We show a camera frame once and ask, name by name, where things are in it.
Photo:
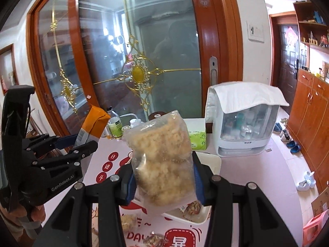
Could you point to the green tissue box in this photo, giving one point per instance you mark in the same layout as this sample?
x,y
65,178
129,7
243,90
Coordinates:
x,y
199,136

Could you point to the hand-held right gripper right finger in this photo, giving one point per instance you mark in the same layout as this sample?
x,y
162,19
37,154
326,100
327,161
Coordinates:
x,y
199,185

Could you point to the wooden framed glass sliding door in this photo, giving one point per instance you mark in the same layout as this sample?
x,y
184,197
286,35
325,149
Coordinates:
x,y
167,56

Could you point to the small glass jar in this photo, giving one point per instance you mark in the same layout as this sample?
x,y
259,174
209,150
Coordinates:
x,y
126,131

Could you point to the white sterilizer cabinet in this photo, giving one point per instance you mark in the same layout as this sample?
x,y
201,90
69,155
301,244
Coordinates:
x,y
244,136

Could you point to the pink printed tablecloth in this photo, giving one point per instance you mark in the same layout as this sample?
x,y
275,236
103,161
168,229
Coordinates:
x,y
108,159

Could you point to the dark brown entry door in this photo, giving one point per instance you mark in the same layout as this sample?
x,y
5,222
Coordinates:
x,y
285,64

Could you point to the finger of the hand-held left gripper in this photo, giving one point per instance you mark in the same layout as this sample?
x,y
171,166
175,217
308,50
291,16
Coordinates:
x,y
66,141
77,153

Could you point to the white shoe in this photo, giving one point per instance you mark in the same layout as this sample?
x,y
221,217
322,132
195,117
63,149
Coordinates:
x,y
303,184
310,177

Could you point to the orange white carton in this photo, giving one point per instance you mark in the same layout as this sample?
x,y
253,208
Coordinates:
x,y
93,123

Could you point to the brown nut snack packet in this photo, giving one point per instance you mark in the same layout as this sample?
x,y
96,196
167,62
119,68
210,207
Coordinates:
x,y
154,241
194,207

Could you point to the green label bottle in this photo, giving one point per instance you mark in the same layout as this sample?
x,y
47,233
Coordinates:
x,y
115,128

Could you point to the small white bottle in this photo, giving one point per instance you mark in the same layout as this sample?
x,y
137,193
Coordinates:
x,y
135,122

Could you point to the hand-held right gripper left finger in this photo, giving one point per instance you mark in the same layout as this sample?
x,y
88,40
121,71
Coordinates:
x,y
129,190

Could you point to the small clear snack packet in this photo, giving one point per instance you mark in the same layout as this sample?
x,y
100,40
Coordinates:
x,y
128,223

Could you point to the person's left hand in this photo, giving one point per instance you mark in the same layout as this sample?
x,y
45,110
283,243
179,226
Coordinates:
x,y
38,213

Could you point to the clear bag of puffed snack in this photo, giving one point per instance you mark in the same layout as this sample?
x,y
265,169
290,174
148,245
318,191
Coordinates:
x,y
162,164

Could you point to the pink plastic stool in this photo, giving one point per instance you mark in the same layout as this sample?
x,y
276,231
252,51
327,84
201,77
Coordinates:
x,y
317,226

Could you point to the blue shoe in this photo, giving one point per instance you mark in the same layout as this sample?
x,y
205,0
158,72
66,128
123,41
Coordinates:
x,y
290,143
295,148

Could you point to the white folded cloth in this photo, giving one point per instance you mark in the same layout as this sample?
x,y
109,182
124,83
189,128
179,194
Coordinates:
x,y
246,94

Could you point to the white tray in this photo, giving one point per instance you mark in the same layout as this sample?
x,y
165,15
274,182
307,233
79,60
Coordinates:
x,y
212,162

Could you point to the wooden wall shelf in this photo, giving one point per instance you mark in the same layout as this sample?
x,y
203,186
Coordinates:
x,y
297,15

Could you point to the white wall switch panel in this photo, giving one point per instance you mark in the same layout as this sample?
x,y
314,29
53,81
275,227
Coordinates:
x,y
255,32

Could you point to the cardboard box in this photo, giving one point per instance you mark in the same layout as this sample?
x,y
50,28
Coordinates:
x,y
321,203

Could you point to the wooden cabinet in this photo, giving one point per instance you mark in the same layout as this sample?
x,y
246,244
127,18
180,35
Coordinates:
x,y
308,108

